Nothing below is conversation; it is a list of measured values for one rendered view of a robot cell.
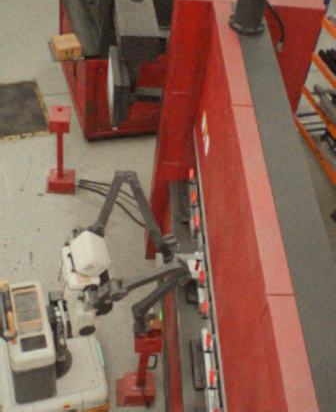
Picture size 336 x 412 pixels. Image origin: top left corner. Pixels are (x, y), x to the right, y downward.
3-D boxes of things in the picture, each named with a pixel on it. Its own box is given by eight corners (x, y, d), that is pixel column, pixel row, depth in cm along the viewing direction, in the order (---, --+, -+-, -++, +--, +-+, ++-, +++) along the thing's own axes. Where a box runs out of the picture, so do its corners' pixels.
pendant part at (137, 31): (108, 97, 493) (114, -7, 434) (141, 97, 497) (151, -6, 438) (113, 141, 458) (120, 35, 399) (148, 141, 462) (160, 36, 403)
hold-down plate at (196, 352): (190, 342, 376) (191, 339, 373) (200, 342, 376) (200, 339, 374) (194, 390, 354) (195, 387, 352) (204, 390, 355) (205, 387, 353)
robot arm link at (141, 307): (181, 260, 358) (186, 275, 350) (188, 263, 361) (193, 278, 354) (127, 305, 372) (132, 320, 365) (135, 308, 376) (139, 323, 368)
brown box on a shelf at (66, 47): (47, 42, 557) (46, 29, 549) (77, 40, 565) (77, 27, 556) (53, 62, 538) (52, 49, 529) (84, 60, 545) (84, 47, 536)
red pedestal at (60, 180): (47, 176, 582) (44, 101, 525) (75, 178, 585) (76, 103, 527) (45, 192, 568) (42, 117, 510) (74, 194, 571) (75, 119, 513)
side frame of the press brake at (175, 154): (144, 236, 545) (176, -24, 385) (245, 239, 554) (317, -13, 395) (144, 259, 527) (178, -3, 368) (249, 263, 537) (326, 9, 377)
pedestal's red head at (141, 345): (133, 324, 405) (135, 307, 392) (159, 324, 407) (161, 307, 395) (134, 353, 391) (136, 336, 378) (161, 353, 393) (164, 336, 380)
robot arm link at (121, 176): (116, 163, 370) (115, 170, 360) (138, 171, 372) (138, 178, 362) (90, 231, 385) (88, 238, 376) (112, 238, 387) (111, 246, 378)
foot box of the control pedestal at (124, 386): (115, 379, 450) (116, 370, 441) (151, 378, 453) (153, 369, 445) (116, 406, 436) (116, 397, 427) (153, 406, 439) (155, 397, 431)
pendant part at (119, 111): (106, 88, 477) (109, 45, 453) (123, 88, 479) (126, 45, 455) (111, 128, 446) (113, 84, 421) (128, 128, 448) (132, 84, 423)
